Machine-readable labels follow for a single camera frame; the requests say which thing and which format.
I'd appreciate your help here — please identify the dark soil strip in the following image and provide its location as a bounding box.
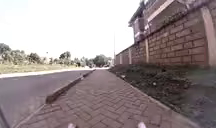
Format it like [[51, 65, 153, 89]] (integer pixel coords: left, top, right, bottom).
[[109, 63, 216, 128]]

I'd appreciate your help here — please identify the building with balconies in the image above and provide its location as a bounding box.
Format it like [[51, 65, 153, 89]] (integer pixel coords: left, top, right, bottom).
[[128, 0, 201, 43]]

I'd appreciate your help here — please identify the row of green trees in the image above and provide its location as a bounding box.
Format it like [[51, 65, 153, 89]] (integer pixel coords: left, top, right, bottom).
[[0, 42, 112, 68]]

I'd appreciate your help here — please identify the robot's own part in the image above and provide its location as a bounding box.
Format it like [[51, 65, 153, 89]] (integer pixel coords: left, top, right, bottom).
[[137, 121, 148, 128], [67, 122, 78, 128]]

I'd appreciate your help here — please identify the grass verge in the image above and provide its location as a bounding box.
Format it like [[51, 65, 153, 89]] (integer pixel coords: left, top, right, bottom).
[[0, 63, 84, 75]]

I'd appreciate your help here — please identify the pale kerb beyond road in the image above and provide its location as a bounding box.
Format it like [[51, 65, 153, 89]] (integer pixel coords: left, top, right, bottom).
[[0, 67, 94, 80]]

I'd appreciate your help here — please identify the red brick path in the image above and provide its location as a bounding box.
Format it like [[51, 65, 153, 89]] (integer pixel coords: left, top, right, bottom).
[[15, 68, 204, 128]]

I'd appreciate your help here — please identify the concrete kerb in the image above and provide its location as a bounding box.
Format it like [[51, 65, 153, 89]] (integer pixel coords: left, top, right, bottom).
[[45, 68, 97, 105]]

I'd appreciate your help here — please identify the grey asphalt road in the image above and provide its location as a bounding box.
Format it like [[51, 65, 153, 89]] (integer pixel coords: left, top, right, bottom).
[[0, 68, 96, 128]]

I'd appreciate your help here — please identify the brown brick boundary wall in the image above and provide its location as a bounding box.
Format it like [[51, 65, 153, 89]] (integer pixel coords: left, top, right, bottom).
[[114, 0, 216, 68]]

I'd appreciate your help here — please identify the thin pole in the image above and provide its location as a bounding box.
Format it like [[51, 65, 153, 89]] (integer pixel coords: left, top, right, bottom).
[[113, 33, 117, 66]]

